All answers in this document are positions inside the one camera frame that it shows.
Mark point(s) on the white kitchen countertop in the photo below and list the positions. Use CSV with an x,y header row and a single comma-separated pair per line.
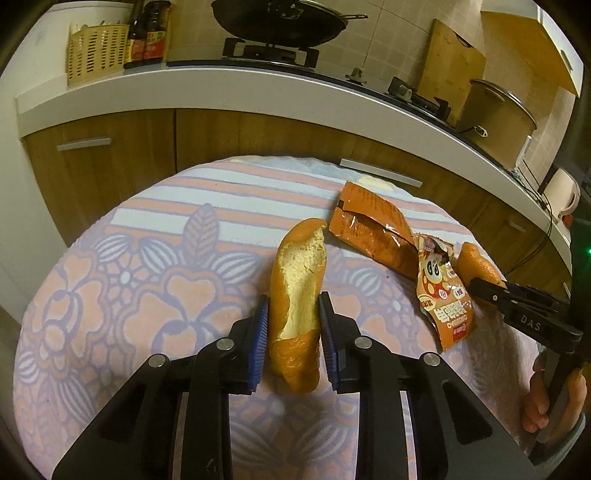
x,y
282,95

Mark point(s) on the black wok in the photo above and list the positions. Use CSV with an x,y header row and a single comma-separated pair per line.
x,y
298,24

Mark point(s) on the gas stove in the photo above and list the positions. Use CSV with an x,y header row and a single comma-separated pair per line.
x,y
376,80

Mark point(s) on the wooden lower cabinets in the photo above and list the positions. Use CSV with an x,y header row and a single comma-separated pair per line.
x,y
86,167

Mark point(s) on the sauce bottles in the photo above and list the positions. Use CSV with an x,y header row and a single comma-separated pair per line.
x,y
146,40

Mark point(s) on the dark orange foil wrapper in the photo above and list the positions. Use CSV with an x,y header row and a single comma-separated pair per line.
x,y
376,228

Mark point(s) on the yellow plastic basket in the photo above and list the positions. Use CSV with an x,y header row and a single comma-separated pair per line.
x,y
94,51

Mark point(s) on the white electric kettle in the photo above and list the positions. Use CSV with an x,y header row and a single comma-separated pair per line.
x,y
563,194

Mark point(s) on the orange snack wrapper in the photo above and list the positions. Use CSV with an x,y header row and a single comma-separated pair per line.
x,y
441,293

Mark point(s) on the orange peel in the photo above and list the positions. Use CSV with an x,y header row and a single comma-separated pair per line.
x,y
470,265

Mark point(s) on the upper wall cabinet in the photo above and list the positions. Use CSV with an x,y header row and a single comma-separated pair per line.
x,y
539,40

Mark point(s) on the patterned pink tablecloth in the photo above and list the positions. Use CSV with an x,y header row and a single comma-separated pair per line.
x,y
170,269

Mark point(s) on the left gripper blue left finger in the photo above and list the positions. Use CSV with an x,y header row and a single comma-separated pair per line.
x,y
256,341

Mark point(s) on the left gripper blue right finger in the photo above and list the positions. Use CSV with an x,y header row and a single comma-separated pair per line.
x,y
330,345

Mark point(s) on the wooden cutting board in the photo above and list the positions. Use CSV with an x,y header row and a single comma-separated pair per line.
x,y
451,63

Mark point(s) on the large pomelo peel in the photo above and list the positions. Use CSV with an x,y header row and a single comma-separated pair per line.
x,y
294,323

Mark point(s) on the large steel pot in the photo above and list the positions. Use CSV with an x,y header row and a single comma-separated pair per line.
x,y
498,122

